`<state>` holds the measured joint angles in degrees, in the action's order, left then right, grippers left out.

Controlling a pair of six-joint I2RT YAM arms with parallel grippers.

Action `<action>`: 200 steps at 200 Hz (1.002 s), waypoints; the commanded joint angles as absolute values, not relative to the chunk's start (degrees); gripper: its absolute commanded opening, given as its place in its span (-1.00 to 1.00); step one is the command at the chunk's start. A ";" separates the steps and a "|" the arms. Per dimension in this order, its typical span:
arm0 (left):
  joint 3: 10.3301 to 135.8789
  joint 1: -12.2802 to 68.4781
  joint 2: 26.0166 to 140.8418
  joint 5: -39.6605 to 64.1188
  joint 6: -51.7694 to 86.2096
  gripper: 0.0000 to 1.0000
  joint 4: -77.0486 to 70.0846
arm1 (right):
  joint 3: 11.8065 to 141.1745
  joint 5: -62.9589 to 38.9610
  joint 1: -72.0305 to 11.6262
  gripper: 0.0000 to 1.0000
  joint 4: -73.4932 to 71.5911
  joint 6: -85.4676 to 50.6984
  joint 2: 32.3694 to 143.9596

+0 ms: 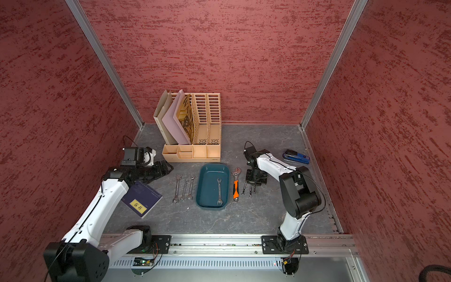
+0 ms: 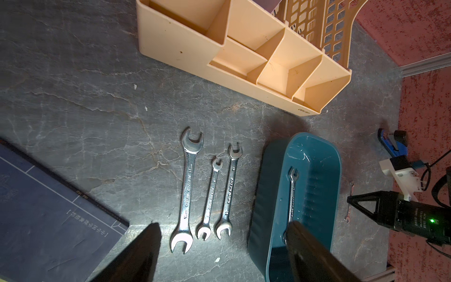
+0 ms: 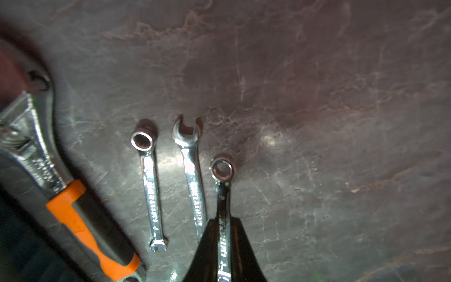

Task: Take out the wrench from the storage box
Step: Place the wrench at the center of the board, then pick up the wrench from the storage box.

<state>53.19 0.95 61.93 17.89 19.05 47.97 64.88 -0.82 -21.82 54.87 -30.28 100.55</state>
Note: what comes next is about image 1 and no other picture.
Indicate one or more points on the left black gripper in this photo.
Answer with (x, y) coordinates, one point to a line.
(159, 172)

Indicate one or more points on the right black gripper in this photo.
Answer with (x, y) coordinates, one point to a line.
(252, 182)

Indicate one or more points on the small steel combination wrench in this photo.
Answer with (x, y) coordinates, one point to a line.
(244, 188)

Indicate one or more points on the orange handled adjustable wrench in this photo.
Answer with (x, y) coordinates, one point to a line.
(236, 194)

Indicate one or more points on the small steel open-end wrench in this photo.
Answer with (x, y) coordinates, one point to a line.
(184, 190)

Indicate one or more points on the large steel open-end wrench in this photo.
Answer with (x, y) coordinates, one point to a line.
(190, 195)

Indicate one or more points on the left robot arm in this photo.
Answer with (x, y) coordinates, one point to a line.
(80, 256)

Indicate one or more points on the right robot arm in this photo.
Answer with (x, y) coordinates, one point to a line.
(301, 196)

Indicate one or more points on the purple book yellow label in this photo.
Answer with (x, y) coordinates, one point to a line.
(141, 199)

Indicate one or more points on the blue black stapler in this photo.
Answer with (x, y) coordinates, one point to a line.
(294, 156)

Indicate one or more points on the pink paper folder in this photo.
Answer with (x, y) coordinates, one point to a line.
(172, 123)

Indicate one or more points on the wooden desk file organizer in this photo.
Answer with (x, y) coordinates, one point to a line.
(206, 144)

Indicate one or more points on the yellow patterned book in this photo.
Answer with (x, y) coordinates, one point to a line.
(184, 114)

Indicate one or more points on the beige cardboard folder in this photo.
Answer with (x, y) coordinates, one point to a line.
(163, 106)

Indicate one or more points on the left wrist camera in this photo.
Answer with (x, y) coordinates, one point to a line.
(138, 157)

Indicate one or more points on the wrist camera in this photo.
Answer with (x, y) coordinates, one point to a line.
(249, 155)
(138, 157)

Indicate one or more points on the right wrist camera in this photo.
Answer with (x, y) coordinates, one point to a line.
(249, 155)

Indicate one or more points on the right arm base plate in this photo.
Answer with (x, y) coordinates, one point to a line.
(278, 245)

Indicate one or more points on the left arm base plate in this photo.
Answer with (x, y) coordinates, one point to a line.
(157, 244)

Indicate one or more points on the aluminium front rail frame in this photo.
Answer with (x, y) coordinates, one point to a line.
(239, 252)

